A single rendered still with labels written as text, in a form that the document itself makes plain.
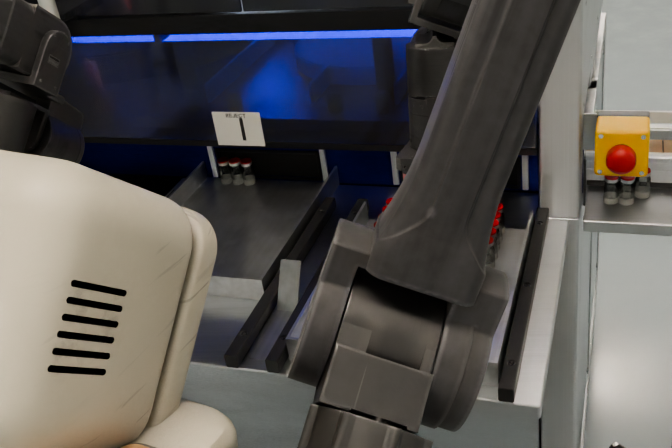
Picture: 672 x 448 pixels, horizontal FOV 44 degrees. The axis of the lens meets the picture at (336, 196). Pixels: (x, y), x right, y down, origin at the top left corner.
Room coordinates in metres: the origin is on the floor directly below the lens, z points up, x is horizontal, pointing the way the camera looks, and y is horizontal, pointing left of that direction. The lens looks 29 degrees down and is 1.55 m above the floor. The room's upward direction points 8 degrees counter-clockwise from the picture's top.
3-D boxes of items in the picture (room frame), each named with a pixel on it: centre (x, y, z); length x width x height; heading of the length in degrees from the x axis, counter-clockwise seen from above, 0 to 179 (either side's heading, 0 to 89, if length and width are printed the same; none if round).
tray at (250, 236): (1.16, 0.17, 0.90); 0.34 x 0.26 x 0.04; 158
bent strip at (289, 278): (0.89, 0.10, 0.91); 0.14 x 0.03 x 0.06; 158
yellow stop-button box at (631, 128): (1.04, -0.42, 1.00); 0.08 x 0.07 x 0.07; 158
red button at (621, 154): (1.00, -0.40, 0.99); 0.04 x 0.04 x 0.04; 68
